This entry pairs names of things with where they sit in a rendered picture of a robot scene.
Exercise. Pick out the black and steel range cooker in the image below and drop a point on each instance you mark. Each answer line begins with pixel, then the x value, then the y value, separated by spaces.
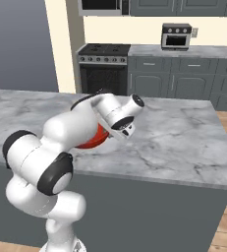
pixel 102 74

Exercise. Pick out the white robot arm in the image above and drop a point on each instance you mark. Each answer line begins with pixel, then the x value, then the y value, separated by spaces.
pixel 33 154

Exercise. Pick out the steel microwave oven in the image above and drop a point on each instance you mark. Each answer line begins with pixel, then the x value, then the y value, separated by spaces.
pixel 98 6

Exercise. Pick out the grey wall cupboards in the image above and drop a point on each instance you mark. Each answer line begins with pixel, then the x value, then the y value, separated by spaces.
pixel 183 6

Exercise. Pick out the steel toaster oven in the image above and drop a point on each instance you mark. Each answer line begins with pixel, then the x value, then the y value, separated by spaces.
pixel 176 37

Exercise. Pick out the white wall socket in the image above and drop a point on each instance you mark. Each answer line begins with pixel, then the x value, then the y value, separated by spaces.
pixel 195 32

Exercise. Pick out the grey base cupboards run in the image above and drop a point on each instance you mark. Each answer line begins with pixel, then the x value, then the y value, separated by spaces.
pixel 183 78

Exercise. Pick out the grey island with marble top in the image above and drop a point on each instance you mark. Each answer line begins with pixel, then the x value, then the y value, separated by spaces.
pixel 170 147

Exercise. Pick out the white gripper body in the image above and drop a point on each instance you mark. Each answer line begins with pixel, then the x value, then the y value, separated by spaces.
pixel 113 131

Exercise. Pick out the red bowl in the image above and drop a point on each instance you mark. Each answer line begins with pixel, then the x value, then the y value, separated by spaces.
pixel 95 139

